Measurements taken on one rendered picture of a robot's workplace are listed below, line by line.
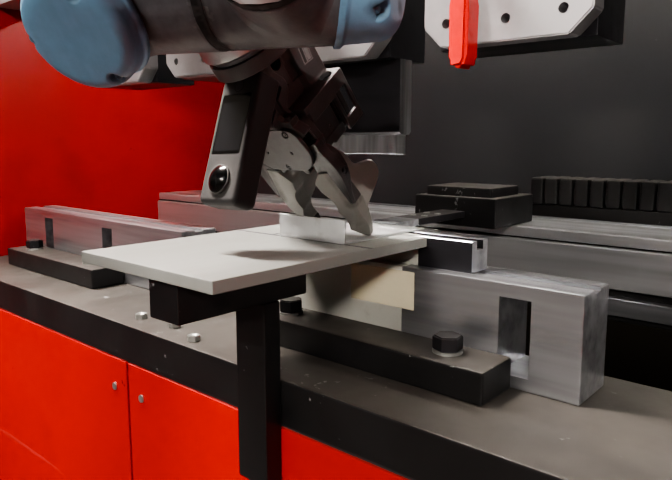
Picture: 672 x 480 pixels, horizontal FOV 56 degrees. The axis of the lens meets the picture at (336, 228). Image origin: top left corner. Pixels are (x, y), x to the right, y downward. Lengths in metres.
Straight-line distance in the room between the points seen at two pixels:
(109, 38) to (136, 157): 1.11
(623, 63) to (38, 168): 1.08
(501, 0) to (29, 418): 0.90
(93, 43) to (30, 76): 1.00
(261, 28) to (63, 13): 0.11
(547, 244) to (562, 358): 0.29
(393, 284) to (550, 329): 0.16
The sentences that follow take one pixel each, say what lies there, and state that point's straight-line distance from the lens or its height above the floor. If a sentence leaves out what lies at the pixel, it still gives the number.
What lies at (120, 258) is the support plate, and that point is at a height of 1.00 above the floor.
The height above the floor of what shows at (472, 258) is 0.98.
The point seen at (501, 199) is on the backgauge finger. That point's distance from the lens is 0.82.
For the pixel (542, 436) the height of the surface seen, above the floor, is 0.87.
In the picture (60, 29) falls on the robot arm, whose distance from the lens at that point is 0.41.
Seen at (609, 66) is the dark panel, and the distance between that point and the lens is 1.10.
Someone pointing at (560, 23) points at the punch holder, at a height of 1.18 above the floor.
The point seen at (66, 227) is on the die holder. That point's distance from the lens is 1.19.
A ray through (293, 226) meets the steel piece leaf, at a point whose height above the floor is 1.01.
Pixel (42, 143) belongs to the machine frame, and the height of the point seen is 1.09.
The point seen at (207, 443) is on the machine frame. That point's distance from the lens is 0.72.
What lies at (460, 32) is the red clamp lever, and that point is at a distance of 0.54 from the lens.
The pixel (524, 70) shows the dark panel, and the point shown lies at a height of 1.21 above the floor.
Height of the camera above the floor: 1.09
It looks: 8 degrees down
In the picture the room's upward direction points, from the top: straight up
